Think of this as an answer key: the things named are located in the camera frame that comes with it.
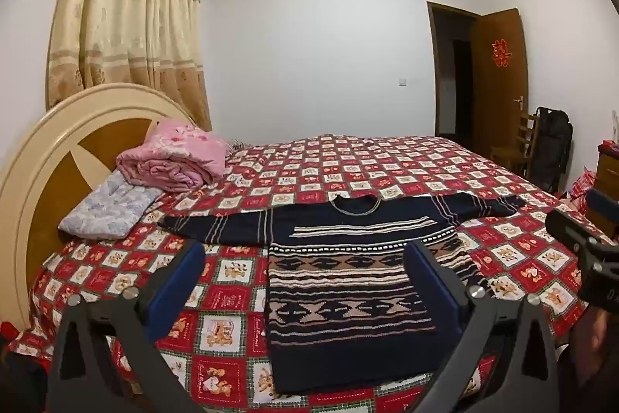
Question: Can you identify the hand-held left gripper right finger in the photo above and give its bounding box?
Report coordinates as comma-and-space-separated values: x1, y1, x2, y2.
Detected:
405, 241, 562, 413

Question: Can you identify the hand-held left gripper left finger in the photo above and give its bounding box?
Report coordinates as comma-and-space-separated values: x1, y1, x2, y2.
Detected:
48, 243, 206, 413

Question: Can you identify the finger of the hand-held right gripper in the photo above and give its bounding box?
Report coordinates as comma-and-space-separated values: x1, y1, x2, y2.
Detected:
585, 189, 619, 225
545, 209, 617, 256

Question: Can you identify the navy patterned knit sweater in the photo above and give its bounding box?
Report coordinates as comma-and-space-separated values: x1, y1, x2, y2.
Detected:
159, 193, 527, 394

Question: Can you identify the person's right forearm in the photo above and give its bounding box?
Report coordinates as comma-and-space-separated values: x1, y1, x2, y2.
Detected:
568, 307, 619, 394

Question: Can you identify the red bag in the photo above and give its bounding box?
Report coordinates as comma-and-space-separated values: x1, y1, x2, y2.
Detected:
566, 168, 598, 202

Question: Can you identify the wooden cabinet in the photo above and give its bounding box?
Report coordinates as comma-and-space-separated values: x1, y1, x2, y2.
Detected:
595, 142, 619, 201

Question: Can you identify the black bag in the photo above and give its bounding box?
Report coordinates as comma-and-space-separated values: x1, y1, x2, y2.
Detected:
529, 106, 574, 194

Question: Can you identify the wooden chair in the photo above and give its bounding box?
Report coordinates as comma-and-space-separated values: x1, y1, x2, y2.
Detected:
491, 113, 540, 174

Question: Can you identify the grey floral pillow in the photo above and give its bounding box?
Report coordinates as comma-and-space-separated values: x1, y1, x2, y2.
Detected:
58, 171, 162, 241

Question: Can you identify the folded pink quilt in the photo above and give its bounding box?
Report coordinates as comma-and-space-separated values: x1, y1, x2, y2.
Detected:
116, 119, 230, 194

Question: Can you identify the brown wooden door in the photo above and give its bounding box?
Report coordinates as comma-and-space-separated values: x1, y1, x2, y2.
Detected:
471, 8, 529, 174

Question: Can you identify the red checked bed cover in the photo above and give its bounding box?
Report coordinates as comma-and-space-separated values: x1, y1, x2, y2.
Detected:
10, 134, 600, 413

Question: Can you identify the cream and brown headboard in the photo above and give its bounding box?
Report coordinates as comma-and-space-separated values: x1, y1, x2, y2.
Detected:
0, 83, 199, 331

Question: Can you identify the beige patterned curtain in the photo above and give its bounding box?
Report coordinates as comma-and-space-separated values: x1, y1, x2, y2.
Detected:
46, 0, 214, 133

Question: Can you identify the dark brown door frame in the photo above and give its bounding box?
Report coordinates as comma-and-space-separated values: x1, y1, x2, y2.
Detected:
426, 1, 479, 138

